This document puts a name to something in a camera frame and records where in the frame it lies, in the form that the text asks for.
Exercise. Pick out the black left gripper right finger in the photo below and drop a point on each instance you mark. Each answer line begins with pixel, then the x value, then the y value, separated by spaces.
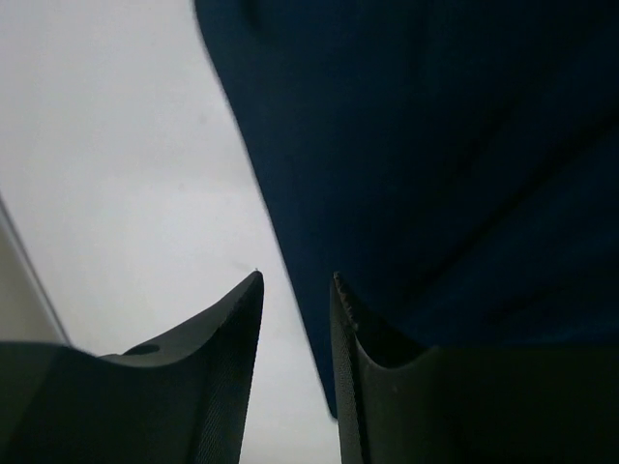
pixel 399 402

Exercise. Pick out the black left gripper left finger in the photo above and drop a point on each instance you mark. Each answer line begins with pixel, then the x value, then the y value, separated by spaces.
pixel 180 397

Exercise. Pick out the navy blue shorts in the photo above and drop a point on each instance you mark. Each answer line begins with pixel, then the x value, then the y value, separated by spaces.
pixel 456 161

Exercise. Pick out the aluminium table edge rail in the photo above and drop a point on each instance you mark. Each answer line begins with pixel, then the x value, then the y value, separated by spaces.
pixel 27 313

